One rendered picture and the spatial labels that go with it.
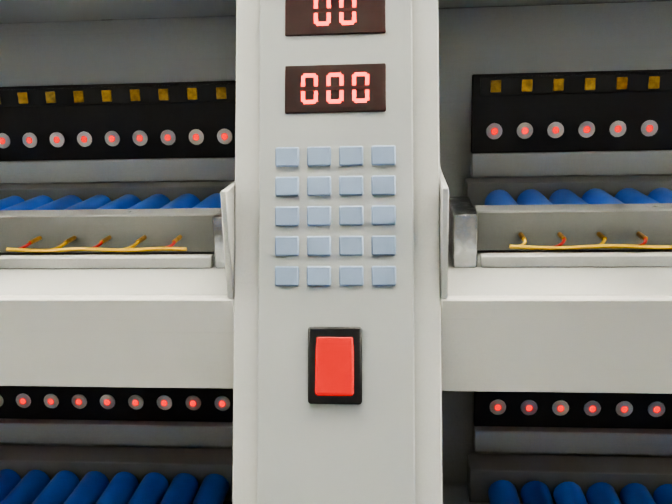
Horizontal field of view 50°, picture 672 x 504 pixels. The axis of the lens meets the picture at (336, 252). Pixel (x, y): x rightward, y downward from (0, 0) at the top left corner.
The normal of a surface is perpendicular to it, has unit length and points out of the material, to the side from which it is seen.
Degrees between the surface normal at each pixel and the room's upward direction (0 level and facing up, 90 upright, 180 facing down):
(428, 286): 90
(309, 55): 90
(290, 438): 90
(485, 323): 108
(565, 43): 90
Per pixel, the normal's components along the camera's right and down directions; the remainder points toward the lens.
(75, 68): -0.09, -0.06
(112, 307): -0.08, 0.26
